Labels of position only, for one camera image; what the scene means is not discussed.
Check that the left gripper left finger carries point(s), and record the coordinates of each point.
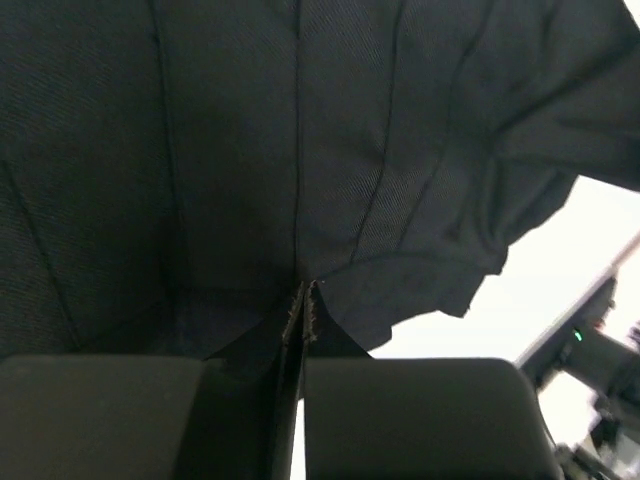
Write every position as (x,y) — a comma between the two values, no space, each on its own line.
(142,417)

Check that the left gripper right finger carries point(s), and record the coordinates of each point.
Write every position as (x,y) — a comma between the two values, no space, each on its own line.
(438,418)

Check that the black skirt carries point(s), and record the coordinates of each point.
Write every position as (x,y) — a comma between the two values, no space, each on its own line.
(173,171)

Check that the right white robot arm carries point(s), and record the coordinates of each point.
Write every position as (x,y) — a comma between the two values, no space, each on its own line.
(575,345)

